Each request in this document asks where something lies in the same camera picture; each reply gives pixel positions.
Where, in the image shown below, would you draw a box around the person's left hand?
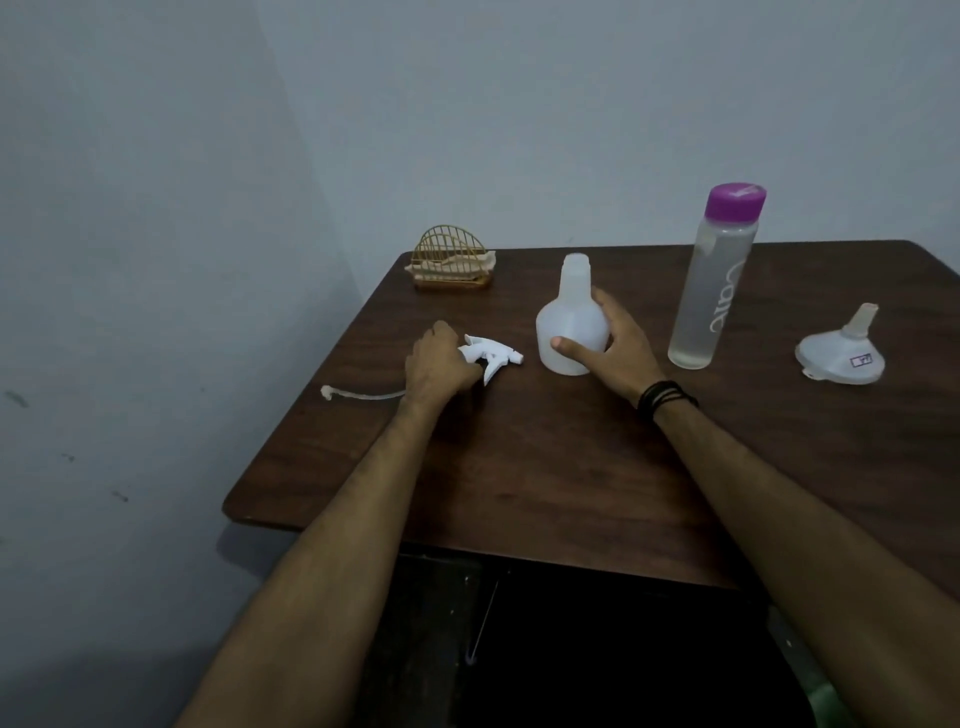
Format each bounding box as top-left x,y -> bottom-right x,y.
403,320 -> 485,409

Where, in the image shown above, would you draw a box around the beige paper napkins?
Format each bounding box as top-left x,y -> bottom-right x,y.
404,250 -> 501,283

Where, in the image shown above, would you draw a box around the person's left forearm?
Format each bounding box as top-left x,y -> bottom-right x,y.
174,390 -> 444,728

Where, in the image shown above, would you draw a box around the black wrist bands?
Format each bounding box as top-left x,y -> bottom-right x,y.
637,380 -> 700,421

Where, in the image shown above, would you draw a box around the white spray trigger head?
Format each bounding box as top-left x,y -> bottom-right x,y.
321,334 -> 526,402

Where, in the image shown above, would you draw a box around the person's right forearm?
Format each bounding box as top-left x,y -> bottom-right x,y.
651,397 -> 960,728

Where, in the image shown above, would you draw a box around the person's right hand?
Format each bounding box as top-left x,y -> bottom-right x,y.
550,285 -> 668,408

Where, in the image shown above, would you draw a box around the gold wire napkin holder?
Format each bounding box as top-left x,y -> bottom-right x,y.
411,224 -> 495,292

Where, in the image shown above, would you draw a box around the white plastic spray bottle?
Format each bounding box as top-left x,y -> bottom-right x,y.
535,253 -> 610,377

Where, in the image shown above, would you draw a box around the clear bottle with purple cap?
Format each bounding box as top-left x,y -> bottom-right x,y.
667,183 -> 768,371

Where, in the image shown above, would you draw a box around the white plastic funnel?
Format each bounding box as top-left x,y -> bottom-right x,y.
795,302 -> 887,386

